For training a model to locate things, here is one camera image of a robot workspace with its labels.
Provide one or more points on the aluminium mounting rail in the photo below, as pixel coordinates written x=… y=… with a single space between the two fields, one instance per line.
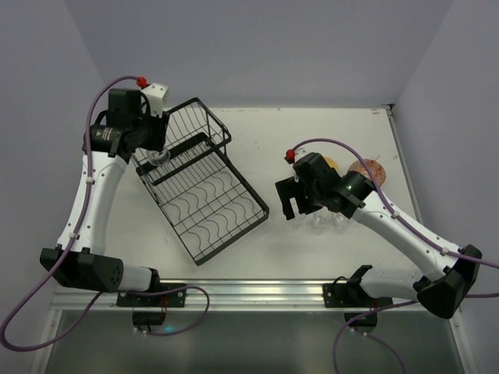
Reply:
x=243 y=296

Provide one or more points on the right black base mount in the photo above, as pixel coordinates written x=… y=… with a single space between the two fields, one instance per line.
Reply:
x=346 y=293

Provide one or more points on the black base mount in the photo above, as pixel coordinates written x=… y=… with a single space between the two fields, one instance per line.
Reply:
x=150 y=311
x=346 y=293

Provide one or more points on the black wire dish rack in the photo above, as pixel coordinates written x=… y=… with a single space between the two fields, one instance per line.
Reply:
x=208 y=203

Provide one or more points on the blue patterned bowl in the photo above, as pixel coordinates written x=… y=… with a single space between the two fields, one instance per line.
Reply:
x=375 y=168

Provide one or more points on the clear glass cup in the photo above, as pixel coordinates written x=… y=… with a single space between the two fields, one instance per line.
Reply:
x=158 y=158
x=340 y=222
x=322 y=221
x=300 y=221

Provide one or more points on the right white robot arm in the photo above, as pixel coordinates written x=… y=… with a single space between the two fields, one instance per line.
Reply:
x=445 y=272

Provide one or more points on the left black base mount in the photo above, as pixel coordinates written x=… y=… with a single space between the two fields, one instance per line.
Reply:
x=150 y=311

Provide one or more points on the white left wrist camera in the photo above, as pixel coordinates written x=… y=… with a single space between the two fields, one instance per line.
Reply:
x=156 y=95

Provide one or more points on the yellow square plate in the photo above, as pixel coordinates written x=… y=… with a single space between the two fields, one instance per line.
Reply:
x=331 y=163

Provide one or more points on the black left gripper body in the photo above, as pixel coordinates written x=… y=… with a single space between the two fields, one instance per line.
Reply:
x=159 y=130

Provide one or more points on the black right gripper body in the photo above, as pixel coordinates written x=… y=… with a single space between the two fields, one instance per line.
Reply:
x=293 y=194

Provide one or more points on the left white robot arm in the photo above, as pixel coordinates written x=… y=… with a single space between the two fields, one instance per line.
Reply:
x=133 y=120

